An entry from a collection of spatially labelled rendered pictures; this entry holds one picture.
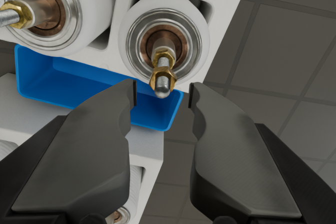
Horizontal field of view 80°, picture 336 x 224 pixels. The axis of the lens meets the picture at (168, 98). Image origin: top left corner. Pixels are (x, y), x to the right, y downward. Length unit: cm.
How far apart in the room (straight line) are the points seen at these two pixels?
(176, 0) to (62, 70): 39
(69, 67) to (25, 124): 16
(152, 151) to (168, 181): 35
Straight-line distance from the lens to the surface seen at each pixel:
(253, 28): 50
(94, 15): 22
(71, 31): 22
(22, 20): 20
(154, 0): 20
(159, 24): 20
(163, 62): 16
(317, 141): 76
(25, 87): 47
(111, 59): 30
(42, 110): 48
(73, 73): 54
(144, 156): 40
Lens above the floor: 45
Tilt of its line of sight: 59 degrees down
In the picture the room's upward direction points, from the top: 179 degrees clockwise
